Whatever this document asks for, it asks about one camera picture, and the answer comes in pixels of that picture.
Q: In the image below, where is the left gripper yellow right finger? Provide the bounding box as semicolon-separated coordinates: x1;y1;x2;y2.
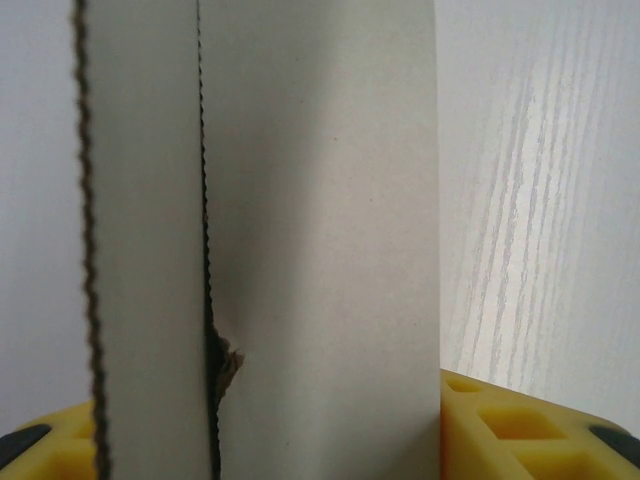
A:
439;368;640;480

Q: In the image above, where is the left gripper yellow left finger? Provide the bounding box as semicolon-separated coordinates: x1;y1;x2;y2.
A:
0;398;97;480

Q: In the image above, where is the white cardboard paper box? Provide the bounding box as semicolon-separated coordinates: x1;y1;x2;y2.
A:
69;0;443;480

